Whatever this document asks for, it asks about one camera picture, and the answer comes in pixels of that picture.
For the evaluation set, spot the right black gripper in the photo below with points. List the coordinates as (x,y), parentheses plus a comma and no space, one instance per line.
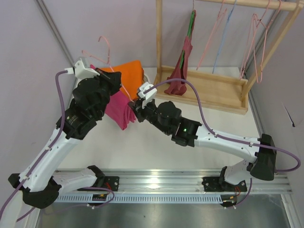
(138,110)

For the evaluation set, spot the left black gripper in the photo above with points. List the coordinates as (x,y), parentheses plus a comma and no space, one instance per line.
(110,79)

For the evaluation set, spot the pink trousers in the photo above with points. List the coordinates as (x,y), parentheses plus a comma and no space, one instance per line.
(119,110)

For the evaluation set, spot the pink wire hanger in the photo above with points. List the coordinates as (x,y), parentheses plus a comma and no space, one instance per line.
(248,50)
(221,14)
(261,47)
(107,62)

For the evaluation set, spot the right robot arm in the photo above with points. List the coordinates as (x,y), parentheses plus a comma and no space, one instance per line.
(258,155)

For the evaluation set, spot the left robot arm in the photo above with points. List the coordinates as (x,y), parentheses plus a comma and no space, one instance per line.
(39,184)

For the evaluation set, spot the green plastic hanger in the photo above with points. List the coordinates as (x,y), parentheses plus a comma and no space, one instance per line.
(189,32)

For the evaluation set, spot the orange folded cloth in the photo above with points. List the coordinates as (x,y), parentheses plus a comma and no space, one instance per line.
(132,74)

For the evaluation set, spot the maroon tank top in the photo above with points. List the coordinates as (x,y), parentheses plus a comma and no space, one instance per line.
(180,71)

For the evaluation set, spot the wooden clothes rack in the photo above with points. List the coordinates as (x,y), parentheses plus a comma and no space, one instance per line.
(217,91)

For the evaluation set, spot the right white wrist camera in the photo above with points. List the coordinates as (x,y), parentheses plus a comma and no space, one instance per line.
(146,93)

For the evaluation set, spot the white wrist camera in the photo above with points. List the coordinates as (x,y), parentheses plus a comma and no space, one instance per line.
(146,93)
(82,69)

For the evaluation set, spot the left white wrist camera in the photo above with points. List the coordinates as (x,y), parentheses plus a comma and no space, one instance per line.
(82,69)

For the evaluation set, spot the aluminium mounting rail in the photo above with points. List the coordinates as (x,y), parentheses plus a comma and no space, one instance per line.
(185,181)

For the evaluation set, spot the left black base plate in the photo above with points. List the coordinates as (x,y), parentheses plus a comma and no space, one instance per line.
(110,182)

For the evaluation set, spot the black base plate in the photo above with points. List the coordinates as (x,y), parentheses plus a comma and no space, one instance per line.
(218,184)
(110,182)

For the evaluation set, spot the white slotted cable duct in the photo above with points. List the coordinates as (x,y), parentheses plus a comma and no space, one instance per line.
(145,198)

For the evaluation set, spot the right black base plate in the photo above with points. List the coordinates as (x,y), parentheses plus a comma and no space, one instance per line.
(218,184)

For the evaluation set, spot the blue wire hanger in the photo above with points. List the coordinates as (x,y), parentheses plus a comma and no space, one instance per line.
(223,36)

